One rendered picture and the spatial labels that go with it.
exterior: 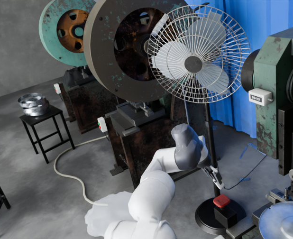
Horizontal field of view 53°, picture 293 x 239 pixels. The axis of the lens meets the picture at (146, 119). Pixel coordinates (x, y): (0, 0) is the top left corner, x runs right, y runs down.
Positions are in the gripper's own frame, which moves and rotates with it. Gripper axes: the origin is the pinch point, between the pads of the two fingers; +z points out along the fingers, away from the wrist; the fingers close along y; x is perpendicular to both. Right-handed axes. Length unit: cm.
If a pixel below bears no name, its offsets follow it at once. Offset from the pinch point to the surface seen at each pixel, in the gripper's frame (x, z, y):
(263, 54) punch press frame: 34, -48, 19
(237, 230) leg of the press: -9.5, 21.0, 8.6
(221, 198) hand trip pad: -3.6, 10.1, -1.1
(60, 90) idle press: 2, 23, -340
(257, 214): 1.6, 19.1, 12.4
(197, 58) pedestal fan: 43, -33, -36
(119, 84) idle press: 16, -26, -98
